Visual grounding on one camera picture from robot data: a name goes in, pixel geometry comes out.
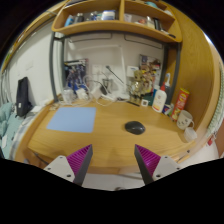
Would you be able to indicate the white charger block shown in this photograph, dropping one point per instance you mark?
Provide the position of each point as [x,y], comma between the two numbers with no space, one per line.
[82,93]

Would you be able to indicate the red chips can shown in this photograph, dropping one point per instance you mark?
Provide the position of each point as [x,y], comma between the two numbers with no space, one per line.
[180,103]

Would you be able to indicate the wooden shelf unit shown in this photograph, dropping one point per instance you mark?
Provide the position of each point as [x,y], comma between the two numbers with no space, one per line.
[116,26]

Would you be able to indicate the clear plastic bag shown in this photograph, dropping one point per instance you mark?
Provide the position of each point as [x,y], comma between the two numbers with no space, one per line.
[67,95]

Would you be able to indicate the teal bedding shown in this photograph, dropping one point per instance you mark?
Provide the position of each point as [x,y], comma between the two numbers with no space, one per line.
[8,126]

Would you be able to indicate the small white cube clock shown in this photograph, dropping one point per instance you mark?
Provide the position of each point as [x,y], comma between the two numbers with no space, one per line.
[144,102]

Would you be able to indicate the black backpack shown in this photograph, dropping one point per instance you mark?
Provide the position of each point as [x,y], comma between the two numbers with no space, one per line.
[23,96]

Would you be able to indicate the white wall socket plate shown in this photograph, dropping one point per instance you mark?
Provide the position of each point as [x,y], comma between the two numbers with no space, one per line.
[96,70]

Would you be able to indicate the blue robot model kit box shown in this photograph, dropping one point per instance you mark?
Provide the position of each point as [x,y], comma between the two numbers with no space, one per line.
[76,75]

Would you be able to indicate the colourful picture box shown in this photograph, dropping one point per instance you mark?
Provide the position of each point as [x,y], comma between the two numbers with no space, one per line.
[150,63]

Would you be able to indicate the white mug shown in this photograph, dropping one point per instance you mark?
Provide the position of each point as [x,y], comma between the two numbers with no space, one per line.
[184,120]

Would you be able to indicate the dark spray bottle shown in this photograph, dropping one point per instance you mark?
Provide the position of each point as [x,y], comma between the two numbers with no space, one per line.
[167,86]

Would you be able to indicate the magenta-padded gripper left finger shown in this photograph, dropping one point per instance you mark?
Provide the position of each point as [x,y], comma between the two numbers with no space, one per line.
[61,166]

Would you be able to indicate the small blue box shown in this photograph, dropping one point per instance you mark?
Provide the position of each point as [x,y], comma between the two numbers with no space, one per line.
[167,109]

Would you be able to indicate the light blue mouse pad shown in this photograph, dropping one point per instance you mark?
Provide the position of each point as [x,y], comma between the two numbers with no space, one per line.
[71,119]

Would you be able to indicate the white pump lotion bottle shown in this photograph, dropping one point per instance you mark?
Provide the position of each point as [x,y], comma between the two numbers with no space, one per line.
[159,100]

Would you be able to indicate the silver desk lamp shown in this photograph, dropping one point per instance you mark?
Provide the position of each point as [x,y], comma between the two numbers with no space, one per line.
[107,83]

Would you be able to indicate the black computer mouse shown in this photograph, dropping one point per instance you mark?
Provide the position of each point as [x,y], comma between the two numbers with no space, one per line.
[135,127]

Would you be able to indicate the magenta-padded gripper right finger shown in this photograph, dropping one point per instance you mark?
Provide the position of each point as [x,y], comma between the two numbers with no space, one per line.
[165,166]

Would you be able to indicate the dark grey metal frame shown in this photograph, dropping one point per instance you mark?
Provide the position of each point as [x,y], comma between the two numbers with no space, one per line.
[52,66]

